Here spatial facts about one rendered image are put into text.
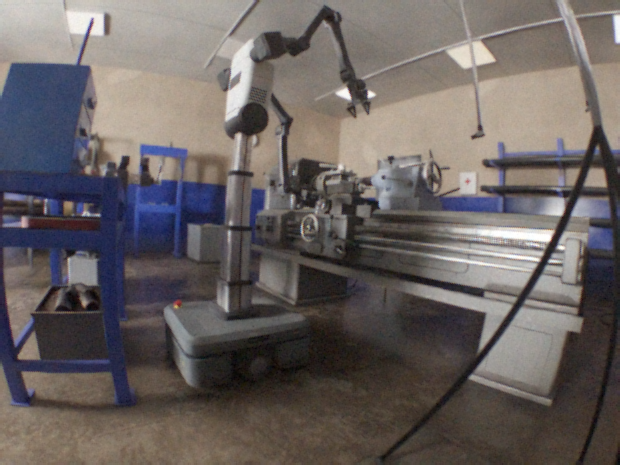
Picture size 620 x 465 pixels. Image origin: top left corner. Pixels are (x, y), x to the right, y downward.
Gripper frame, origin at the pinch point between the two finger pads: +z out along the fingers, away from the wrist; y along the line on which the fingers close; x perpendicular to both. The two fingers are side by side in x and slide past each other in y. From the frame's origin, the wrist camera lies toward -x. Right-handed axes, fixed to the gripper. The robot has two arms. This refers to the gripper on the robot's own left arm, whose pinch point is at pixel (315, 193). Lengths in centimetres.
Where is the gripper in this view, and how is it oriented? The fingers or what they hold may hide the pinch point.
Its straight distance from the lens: 198.2
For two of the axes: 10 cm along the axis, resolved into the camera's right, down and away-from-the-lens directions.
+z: 8.1, 0.3, 5.8
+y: 2.2, -9.4, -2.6
